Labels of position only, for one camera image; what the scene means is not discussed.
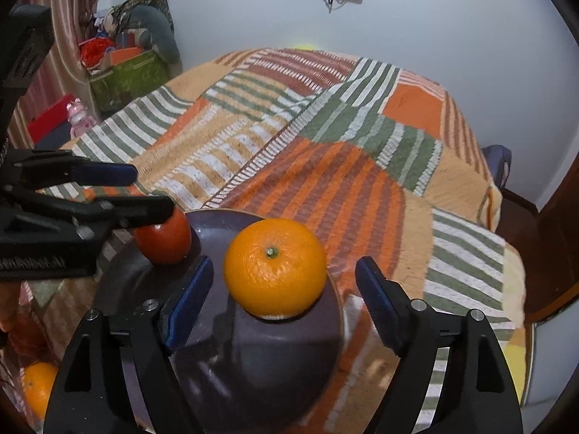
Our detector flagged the grey green plush toy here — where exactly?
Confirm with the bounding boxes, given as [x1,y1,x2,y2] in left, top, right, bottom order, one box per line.
[127,5,181,65]

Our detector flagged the purple grey backpack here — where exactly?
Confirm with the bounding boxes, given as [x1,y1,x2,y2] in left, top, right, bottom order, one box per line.
[482,144,512,190]

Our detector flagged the striped patchwork bed cover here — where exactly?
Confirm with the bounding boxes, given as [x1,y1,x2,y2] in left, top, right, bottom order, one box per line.
[0,47,530,434]

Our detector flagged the red bag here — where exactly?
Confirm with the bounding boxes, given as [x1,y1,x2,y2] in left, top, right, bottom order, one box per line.
[79,37,115,69]

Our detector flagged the striped red curtain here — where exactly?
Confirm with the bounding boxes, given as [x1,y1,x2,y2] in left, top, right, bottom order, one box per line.
[6,0,110,150]

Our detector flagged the camouflage cushion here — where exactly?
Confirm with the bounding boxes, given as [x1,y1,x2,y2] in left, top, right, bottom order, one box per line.
[111,0,175,34]

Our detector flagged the red tomato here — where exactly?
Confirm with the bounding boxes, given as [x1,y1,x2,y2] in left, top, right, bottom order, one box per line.
[134,208,193,265]

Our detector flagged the large orange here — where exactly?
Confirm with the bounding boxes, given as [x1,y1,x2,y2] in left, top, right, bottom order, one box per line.
[22,362,58,420]
[224,218,328,320]

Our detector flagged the yellow curved headboard tube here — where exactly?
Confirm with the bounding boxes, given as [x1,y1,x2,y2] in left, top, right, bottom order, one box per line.
[291,45,316,51]

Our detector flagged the pink toy figure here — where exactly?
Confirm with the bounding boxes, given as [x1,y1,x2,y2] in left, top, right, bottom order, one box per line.
[67,98,98,138]

